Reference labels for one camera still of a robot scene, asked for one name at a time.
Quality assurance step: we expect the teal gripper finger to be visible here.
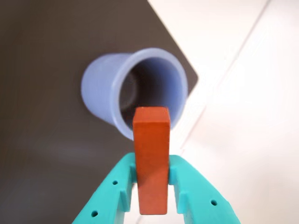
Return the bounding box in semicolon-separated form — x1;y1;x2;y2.
71;153;137;224
168;154;242;224

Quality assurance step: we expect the red wooden block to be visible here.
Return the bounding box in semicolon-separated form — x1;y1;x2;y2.
132;106;171;216

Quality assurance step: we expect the dark grey textured mat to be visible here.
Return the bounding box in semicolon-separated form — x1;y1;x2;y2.
0;0;199;224

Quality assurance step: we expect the blue plastic cup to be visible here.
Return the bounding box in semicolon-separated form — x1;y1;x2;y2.
80;48;189;141

